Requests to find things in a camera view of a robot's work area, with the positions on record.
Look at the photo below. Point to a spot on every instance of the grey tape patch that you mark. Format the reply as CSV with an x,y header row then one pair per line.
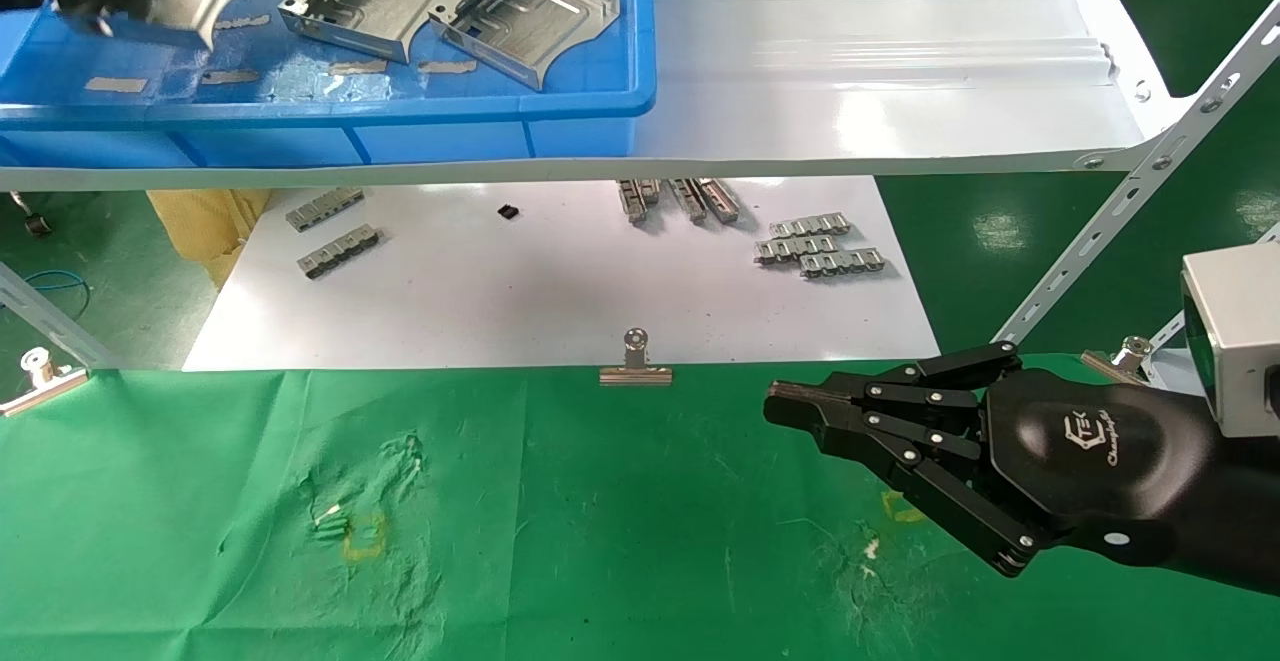
x,y
230,76
447,66
115,84
357,67

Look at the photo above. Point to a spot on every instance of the silver binder clip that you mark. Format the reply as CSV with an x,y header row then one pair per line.
x,y
636,373
1130,353
40,391

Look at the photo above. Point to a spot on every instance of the yellow plastic bag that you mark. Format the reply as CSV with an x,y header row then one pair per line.
x,y
200,226

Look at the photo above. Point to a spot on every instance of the green table cloth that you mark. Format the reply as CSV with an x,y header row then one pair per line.
x,y
600,541

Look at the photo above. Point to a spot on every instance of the silver metal rail piece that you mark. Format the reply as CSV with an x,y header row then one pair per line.
x,y
688,199
720,199
635,199

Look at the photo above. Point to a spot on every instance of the grey metal connector strip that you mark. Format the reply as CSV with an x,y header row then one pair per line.
x,y
325,209
338,252

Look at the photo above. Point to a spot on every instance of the blue plastic bin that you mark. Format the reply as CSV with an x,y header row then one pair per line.
x,y
450,141

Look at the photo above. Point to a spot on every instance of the white rack shelf board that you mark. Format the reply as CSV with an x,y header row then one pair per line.
x,y
850,61

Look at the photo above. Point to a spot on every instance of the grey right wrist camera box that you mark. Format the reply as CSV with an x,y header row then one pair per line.
x,y
1235,341

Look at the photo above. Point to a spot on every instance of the perforated white rack upright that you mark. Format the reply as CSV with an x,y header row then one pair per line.
x,y
1120,211
40,319

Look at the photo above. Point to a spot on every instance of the chair base with casters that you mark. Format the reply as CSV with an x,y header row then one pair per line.
x,y
38,225

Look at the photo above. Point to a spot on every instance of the silver metal connector strip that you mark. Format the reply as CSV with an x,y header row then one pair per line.
x,y
795,248
815,226
842,262

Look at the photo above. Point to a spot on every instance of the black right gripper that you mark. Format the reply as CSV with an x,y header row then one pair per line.
x,y
1100,461

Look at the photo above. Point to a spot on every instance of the small black plastic part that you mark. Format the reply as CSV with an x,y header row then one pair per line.
x,y
508,211

